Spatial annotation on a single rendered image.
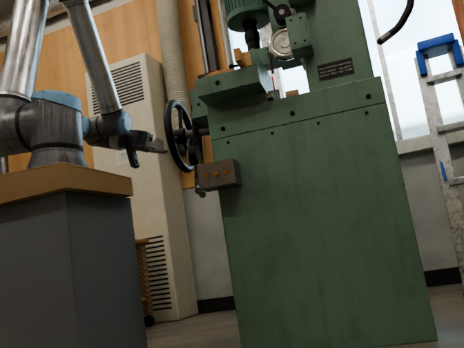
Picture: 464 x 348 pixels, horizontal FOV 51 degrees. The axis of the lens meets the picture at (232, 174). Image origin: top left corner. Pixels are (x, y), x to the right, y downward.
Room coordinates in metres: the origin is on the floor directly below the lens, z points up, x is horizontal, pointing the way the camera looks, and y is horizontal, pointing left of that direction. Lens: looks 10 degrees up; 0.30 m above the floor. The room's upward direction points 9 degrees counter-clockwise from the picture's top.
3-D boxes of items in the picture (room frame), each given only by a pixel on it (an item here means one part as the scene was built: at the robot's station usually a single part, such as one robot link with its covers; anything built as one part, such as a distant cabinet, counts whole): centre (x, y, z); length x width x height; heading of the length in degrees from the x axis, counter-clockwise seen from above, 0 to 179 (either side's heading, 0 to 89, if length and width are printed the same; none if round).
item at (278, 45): (1.61, -0.25, 1.02); 0.12 x 0.03 x 0.12; 76
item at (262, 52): (1.76, -0.18, 1.03); 0.14 x 0.07 x 0.09; 76
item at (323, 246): (1.74, -0.27, 0.35); 0.58 x 0.45 x 0.71; 76
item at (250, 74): (1.79, -0.05, 0.87); 0.61 x 0.30 x 0.06; 166
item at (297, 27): (1.57, -0.30, 1.02); 0.09 x 0.07 x 0.12; 166
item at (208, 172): (1.54, 0.04, 0.58); 0.12 x 0.08 x 0.08; 76
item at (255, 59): (1.75, -0.19, 0.93); 0.60 x 0.02 x 0.06; 166
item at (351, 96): (1.74, -0.28, 0.76); 0.57 x 0.45 x 0.09; 76
